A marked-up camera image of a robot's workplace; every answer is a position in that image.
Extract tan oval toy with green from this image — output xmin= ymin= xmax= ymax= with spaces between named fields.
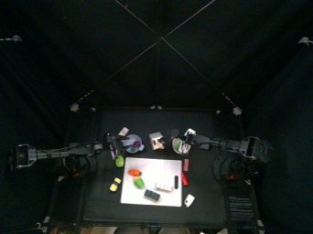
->
xmin=171 ymin=137 xmax=192 ymax=156

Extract light blue toy bowl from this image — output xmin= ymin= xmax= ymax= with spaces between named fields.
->
xmin=120 ymin=134 xmax=146 ymax=154

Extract pink white packet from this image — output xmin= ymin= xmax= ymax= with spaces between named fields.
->
xmin=148 ymin=132 xmax=166 ymax=151

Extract white cutting board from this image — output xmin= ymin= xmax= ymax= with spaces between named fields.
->
xmin=120 ymin=156 xmax=183 ymax=207

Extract yellow-green star fruit toy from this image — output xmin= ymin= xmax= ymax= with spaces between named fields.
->
xmin=108 ymin=177 xmax=121 ymax=193

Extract red toy vegetable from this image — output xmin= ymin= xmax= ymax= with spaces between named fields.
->
xmin=179 ymin=172 xmax=190 ymax=187

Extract light green pea pod toy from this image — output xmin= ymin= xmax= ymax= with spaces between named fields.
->
xmin=132 ymin=176 xmax=146 ymax=189

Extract white sliced toy block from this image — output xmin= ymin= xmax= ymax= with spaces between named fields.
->
xmin=155 ymin=181 xmax=174 ymax=193

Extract dark green sliced toy vegetable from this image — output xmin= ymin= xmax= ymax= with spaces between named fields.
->
xmin=143 ymin=188 xmax=162 ymax=202

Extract white flat toy piece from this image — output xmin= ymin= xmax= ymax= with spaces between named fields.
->
xmin=183 ymin=194 xmax=195 ymax=208

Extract black panel with white text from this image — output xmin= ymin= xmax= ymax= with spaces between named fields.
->
xmin=224 ymin=195 xmax=257 ymax=229

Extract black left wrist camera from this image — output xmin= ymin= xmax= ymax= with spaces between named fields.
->
xmin=103 ymin=132 xmax=129 ymax=143

